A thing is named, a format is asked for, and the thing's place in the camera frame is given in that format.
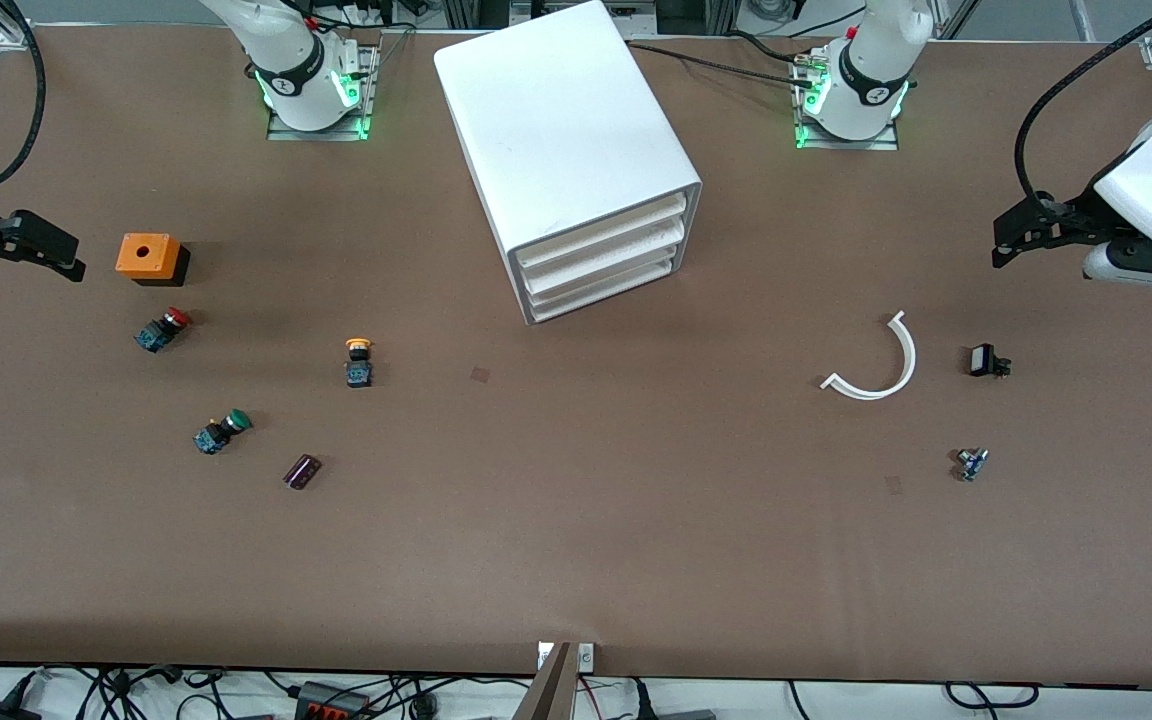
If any black orange power strip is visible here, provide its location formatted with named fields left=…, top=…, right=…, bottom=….
left=294, top=680, right=373, bottom=720

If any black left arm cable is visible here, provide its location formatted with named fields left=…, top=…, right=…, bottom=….
left=1014, top=0, right=1152, bottom=216

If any yellow push button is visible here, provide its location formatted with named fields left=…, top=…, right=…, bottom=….
left=344, top=338, right=377, bottom=389

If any black cable across table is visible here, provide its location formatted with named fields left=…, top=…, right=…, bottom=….
left=626, top=40, right=817, bottom=87

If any white drawer cabinet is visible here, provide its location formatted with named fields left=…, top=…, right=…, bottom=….
left=434, top=0, right=704, bottom=326

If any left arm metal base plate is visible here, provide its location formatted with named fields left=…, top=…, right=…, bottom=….
left=794, top=50, right=903, bottom=152

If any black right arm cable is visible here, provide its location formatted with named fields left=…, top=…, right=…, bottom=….
left=0, top=0, right=47, bottom=191

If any white curved plastic strip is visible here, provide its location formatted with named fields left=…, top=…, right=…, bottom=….
left=820, top=310, right=918, bottom=401

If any orange button enclosure box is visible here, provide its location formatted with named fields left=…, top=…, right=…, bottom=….
left=116, top=233, right=191, bottom=287

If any small white bracket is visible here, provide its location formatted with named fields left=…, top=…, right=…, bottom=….
left=537, top=642, right=596, bottom=672

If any tan wooden post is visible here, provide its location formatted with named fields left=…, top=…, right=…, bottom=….
left=514, top=642, right=577, bottom=720

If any black cable tangle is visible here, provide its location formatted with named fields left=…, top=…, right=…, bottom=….
left=374, top=674, right=537, bottom=720

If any white closed drawer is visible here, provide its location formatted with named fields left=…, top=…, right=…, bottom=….
left=526, top=250, right=679, bottom=323
left=522, top=222, right=685, bottom=297

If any black looped cable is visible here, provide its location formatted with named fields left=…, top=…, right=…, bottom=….
left=944, top=682, right=1040, bottom=710

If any green push button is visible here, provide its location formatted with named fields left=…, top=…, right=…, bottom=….
left=194, top=408, right=253, bottom=456

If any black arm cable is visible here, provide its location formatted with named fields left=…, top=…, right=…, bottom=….
left=1014, top=0, right=1152, bottom=216
left=0, top=0, right=47, bottom=191

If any red push button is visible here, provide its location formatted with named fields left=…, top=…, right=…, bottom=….
left=134, top=308, right=192, bottom=353

